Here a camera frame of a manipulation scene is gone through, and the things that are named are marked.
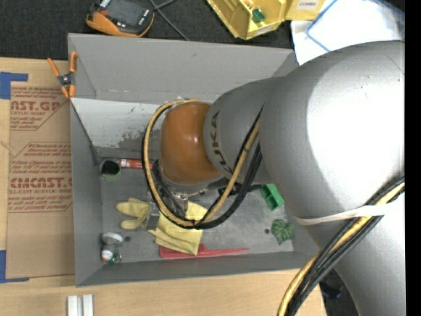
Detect yellow rubber glove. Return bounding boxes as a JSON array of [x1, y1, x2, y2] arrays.
[[115, 197, 210, 257]]

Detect red and white tube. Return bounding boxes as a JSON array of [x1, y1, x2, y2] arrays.
[[118, 158, 154, 171]]

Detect green cup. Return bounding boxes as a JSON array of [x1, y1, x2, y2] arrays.
[[99, 159, 122, 182]]

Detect silver oval object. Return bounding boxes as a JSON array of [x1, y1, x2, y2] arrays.
[[101, 232, 124, 246]]

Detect red plastic comb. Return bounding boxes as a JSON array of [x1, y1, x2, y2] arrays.
[[159, 243, 251, 260]]

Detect white green red small toy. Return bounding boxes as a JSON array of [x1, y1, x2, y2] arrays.
[[101, 246, 123, 265]]

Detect green plastic block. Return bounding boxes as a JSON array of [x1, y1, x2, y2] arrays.
[[259, 183, 285, 211]]

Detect green leaf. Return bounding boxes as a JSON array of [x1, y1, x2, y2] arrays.
[[270, 219, 295, 246]]

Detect brown cardboard board red print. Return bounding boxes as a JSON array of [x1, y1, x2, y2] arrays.
[[0, 57, 77, 284]]

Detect grey metal bin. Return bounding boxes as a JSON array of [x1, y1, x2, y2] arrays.
[[67, 33, 322, 288]]

